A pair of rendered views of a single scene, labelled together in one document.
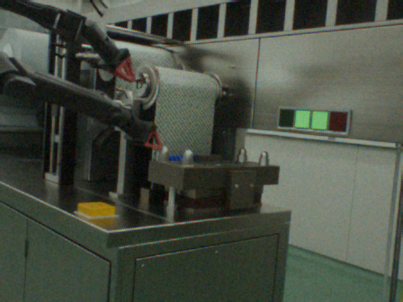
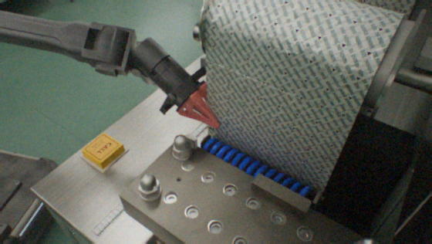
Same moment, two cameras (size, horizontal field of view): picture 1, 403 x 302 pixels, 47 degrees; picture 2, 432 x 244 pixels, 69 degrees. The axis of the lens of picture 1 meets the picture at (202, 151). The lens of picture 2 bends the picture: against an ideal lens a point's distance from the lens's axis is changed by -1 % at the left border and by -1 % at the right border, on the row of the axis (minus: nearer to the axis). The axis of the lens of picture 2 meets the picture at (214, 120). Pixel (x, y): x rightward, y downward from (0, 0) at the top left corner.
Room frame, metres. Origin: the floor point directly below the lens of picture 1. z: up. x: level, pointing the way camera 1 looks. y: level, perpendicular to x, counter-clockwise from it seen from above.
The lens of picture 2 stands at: (1.31, -0.27, 1.48)
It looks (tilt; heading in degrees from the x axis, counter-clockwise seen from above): 45 degrees down; 77
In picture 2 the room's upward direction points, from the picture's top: straight up
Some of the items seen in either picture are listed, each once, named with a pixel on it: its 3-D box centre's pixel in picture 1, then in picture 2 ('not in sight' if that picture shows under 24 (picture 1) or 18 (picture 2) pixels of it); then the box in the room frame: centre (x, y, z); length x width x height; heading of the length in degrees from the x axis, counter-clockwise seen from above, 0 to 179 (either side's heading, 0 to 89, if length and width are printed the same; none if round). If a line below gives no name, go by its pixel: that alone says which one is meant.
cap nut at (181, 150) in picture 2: (164, 154); (181, 144); (1.34, 0.11, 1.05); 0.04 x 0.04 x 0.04
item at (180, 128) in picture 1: (184, 135); (265, 130); (1.48, 0.06, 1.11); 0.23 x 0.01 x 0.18; 132
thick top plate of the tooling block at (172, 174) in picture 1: (217, 173); (246, 232); (1.42, -0.05, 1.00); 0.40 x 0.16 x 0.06; 132
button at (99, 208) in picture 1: (96, 209); (102, 150); (1.17, 0.26, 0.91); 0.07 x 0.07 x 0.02; 42
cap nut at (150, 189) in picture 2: (187, 157); (148, 184); (1.28, 0.04, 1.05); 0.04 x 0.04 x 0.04
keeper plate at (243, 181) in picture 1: (241, 189); not in sight; (1.36, -0.12, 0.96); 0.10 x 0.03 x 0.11; 132
